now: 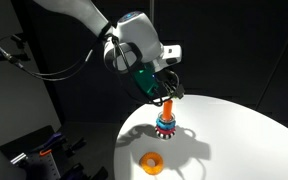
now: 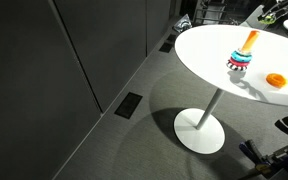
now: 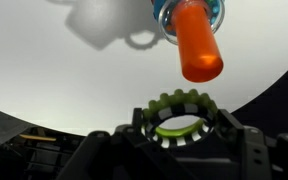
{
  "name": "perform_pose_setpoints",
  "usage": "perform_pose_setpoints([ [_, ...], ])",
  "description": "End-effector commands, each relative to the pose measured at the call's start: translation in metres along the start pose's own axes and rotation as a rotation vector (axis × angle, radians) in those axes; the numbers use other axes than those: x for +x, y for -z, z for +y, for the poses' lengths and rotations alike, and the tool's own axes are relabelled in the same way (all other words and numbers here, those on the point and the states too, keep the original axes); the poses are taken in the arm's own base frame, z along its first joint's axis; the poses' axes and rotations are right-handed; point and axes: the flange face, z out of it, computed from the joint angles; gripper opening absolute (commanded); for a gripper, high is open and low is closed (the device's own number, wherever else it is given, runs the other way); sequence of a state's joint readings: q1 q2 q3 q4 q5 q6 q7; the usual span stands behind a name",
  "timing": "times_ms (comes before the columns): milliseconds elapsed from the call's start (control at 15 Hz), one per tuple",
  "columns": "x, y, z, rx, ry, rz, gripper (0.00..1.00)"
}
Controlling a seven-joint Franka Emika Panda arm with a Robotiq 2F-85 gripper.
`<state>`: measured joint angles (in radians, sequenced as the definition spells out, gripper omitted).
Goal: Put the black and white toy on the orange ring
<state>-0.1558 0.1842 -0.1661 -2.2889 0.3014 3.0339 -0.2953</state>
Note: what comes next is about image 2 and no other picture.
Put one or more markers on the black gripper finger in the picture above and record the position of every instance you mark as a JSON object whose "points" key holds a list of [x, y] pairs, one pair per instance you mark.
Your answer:
{"points": [[273, 10], [285, 12]]}

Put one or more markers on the grey chair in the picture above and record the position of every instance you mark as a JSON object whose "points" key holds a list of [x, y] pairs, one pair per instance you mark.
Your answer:
{"points": [[252, 18]]}

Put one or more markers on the stacker pole with striped base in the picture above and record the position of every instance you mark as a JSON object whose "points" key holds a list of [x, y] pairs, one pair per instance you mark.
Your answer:
{"points": [[251, 40]]}

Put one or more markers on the shiny silver floor plate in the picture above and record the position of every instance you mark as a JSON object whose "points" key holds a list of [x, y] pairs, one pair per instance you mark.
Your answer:
{"points": [[183, 23]]}

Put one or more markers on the small black floor box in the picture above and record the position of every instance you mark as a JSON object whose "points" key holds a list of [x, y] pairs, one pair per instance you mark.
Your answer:
{"points": [[166, 47]]}

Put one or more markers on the metal frame chair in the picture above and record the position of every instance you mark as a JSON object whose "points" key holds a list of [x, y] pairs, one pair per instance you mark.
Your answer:
{"points": [[210, 11]]}

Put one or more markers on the white table pedestal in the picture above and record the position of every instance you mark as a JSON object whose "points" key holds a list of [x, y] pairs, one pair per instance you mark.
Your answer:
{"points": [[202, 133]]}

